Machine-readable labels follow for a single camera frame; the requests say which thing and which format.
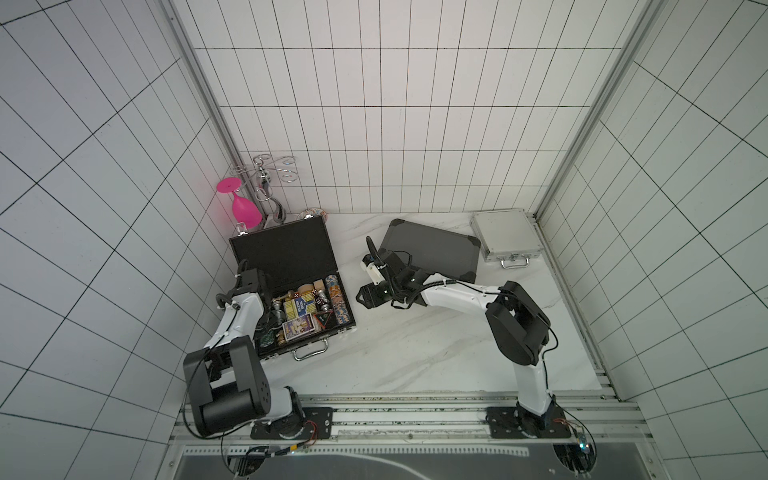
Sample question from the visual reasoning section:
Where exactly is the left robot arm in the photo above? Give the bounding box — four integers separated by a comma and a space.
183, 260, 306, 439

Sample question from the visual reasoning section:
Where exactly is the metal wire glass rack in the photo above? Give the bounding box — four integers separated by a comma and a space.
229, 153, 299, 225

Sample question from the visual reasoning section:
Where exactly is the pink wine glass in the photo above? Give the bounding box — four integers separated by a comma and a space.
216, 177, 263, 229

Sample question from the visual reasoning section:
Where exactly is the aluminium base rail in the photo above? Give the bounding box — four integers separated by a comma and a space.
157, 392, 667, 480

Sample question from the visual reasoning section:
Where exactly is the silver poker case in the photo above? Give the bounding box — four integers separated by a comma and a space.
470, 209, 544, 270

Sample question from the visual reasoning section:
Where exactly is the black poker case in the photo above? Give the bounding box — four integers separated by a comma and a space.
381, 219, 481, 283
229, 217, 357, 360

